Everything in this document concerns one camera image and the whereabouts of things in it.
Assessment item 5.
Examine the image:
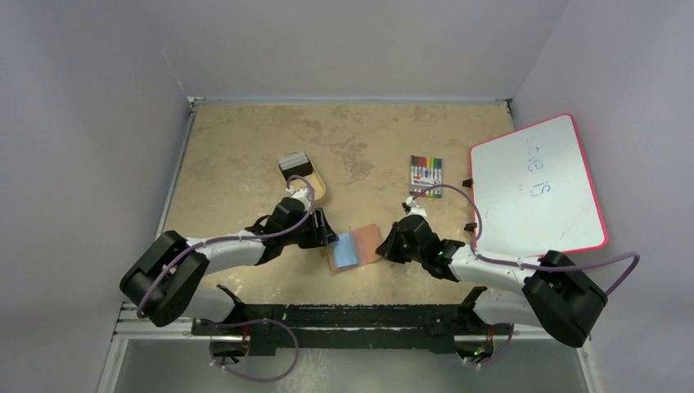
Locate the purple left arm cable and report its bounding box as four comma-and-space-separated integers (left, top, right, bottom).
135, 174, 317, 320

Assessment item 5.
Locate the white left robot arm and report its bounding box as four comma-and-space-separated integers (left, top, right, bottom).
119, 197, 338, 335

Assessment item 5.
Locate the aluminium frame rail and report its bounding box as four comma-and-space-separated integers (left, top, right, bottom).
113, 304, 552, 340

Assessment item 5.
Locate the pack of coloured markers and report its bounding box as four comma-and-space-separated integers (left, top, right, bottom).
409, 156, 443, 195

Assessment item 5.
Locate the beige oval plastic tray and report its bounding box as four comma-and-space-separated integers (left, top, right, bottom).
284, 157, 327, 204

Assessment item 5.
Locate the pink leather card holder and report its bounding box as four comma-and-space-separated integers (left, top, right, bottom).
327, 224, 383, 271

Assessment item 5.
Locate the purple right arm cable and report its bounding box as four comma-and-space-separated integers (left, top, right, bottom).
409, 184, 641, 298

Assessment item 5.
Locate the pink framed whiteboard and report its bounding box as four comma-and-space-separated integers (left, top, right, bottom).
470, 113, 609, 257

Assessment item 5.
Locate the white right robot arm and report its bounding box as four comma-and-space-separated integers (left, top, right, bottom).
376, 215, 608, 348

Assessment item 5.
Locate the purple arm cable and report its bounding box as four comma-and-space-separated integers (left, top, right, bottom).
409, 184, 641, 298
135, 174, 317, 320

